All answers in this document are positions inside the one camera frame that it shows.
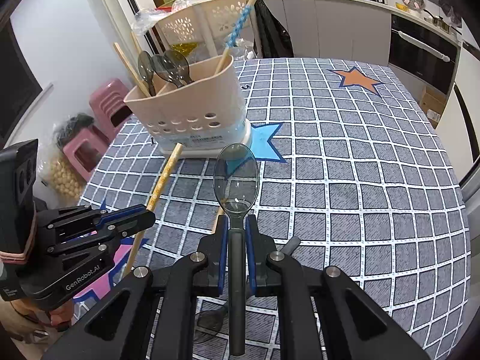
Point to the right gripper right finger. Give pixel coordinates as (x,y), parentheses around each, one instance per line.
(323,314)

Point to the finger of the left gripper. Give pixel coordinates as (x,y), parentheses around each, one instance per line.
(94,249)
(72,222)

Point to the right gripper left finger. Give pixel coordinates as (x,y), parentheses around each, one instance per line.
(150,313)

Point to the thin wooden chopstick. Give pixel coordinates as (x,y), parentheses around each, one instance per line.
(155,196)

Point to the grey translucent spoon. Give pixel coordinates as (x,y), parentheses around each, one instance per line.
(146,69)
(173,67)
(291,245)
(236,186)

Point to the bamboo chopstick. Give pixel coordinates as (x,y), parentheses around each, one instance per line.
(138,48)
(138,81)

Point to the person left hand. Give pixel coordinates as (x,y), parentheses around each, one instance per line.
(59,317)

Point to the bag of yellow balls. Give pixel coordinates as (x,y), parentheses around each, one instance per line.
(59,175)

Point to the pink plastic stool lower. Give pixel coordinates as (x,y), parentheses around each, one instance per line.
(85,150)

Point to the pink plastic stool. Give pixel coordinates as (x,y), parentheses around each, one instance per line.
(85,150)
(110,111)

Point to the pink plastic stool upper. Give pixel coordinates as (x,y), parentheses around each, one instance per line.
(110,111)

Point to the beige utensil holder caddy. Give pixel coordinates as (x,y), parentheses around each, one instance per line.
(204,116)

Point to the cream plastic basket rack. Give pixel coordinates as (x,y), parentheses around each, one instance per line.
(199,31)

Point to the cardboard box on floor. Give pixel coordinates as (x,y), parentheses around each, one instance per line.
(433,103)

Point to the black garbage bag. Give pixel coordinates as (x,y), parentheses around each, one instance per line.
(275,41)

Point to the built-in black oven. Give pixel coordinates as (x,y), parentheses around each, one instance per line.
(422,53)

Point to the blue patterned chopstick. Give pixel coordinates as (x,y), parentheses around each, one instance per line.
(235,34)

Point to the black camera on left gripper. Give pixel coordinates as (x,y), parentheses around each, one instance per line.
(18,211)

